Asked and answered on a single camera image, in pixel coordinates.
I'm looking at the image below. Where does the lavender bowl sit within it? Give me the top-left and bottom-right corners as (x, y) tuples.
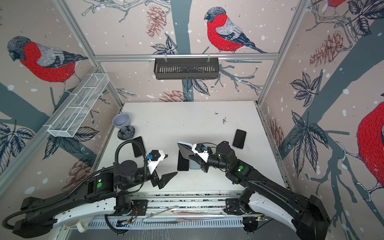
(112, 113), (131, 129)

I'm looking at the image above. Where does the black phone from case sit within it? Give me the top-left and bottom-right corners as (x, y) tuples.
(177, 151), (190, 172)

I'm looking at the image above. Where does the dark grey flower dish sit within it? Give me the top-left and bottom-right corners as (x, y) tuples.
(117, 126), (136, 141)

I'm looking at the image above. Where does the light blue phone case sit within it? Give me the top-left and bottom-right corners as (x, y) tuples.
(177, 141), (199, 162)

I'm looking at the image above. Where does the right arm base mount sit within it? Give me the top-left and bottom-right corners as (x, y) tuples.
(223, 198), (264, 216)

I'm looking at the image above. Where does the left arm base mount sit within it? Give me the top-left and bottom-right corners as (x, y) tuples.
(108, 198), (149, 217)

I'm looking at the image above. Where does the black wire wall basket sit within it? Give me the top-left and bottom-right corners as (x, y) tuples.
(154, 58), (219, 80)

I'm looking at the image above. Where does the aluminium front rail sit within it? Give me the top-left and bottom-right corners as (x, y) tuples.
(57, 195), (275, 232)

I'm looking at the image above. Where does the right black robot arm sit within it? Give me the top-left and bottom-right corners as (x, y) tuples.
(178, 141), (331, 240)

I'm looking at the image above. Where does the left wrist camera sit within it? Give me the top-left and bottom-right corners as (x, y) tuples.
(147, 150), (168, 175)

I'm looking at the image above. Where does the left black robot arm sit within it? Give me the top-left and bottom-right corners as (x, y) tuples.
(2, 140), (177, 239)

